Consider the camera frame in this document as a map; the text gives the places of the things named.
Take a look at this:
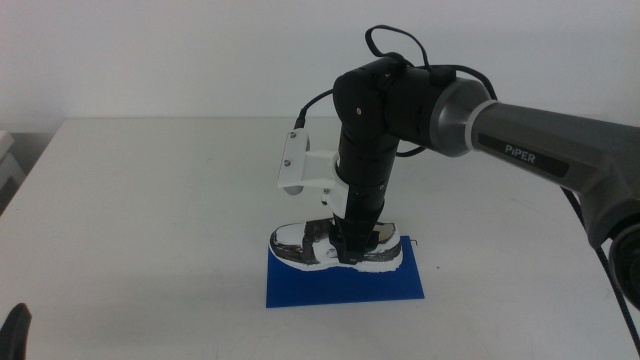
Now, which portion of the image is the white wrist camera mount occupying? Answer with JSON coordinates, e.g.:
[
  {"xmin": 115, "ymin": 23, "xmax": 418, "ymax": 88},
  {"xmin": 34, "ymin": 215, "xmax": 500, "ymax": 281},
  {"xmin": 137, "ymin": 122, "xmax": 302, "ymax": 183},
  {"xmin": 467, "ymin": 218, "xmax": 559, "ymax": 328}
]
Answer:
[{"xmin": 277, "ymin": 128, "xmax": 349, "ymax": 220}]

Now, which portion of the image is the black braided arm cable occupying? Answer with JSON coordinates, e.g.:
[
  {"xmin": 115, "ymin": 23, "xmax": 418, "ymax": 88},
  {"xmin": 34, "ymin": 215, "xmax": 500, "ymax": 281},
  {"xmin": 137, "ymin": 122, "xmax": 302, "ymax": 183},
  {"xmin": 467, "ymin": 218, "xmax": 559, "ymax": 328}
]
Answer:
[{"xmin": 559, "ymin": 186, "xmax": 640, "ymax": 357}]

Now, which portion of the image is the white and black shoe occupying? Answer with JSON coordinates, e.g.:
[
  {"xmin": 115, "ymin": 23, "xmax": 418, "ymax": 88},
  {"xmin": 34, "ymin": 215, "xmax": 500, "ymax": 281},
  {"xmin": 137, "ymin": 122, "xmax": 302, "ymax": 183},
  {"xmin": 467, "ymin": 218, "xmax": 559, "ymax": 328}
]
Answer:
[{"xmin": 269, "ymin": 218, "xmax": 404, "ymax": 274}]

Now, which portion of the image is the blue rectangular mat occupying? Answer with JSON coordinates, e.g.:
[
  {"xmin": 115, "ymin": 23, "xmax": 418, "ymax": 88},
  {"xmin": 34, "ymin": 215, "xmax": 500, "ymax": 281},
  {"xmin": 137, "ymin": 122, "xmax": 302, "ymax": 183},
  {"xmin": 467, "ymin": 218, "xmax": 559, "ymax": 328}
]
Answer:
[{"xmin": 265, "ymin": 235, "xmax": 426, "ymax": 309}]

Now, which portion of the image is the thin black camera cable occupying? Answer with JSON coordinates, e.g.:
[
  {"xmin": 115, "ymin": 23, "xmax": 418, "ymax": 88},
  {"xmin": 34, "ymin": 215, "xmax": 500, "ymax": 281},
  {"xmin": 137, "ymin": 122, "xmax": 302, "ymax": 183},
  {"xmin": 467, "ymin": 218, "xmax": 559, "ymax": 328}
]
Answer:
[{"xmin": 294, "ymin": 24, "xmax": 499, "ymax": 159}]

